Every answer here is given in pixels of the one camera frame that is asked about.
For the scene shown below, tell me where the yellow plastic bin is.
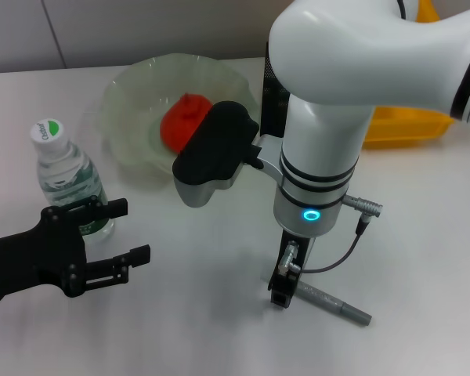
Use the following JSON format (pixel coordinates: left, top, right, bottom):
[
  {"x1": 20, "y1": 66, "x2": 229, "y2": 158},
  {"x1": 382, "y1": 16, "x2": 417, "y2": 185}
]
[{"x1": 362, "y1": 0, "x2": 455, "y2": 150}]

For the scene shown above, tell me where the orange fruit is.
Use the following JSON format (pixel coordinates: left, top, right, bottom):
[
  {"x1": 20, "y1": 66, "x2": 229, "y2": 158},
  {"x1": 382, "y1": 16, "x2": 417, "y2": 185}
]
[{"x1": 159, "y1": 92, "x2": 215, "y2": 154}]

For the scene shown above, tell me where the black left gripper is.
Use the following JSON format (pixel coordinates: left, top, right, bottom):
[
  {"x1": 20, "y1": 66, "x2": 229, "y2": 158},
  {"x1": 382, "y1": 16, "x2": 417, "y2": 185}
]
[{"x1": 0, "y1": 197, "x2": 152, "y2": 302}]

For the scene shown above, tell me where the green glass fruit plate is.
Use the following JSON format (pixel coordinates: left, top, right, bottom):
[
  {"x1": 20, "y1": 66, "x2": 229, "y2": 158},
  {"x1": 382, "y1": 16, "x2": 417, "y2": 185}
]
[{"x1": 100, "y1": 53, "x2": 259, "y2": 179}]

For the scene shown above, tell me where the black mesh pen holder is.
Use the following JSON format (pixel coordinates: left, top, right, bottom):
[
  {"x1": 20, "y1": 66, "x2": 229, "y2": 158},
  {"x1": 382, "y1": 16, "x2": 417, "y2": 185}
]
[{"x1": 260, "y1": 42, "x2": 291, "y2": 137}]

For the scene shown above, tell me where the clear water bottle green label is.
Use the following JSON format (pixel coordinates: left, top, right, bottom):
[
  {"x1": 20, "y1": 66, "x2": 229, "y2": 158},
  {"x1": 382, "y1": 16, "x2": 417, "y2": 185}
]
[{"x1": 29, "y1": 117, "x2": 116, "y2": 243}]

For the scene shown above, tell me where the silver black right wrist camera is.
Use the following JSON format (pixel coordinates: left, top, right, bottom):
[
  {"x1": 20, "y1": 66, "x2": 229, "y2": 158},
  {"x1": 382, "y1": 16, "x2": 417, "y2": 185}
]
[{"x1": 172, "y1": 100, "x2": 265, "y2": 208}]

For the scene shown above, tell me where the grey glitter marker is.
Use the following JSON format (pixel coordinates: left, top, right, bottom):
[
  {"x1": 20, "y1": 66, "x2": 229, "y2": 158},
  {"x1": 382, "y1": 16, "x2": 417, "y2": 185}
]
[{"x1": 292, "y1": 280, "x2": 373, "y2": 327}]

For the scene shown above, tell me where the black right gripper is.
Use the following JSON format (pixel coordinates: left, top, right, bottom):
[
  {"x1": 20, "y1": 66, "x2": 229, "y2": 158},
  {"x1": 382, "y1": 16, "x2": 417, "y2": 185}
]
[{"x1": 267, "y1": 230, "x2": 319, "y2": 311}]

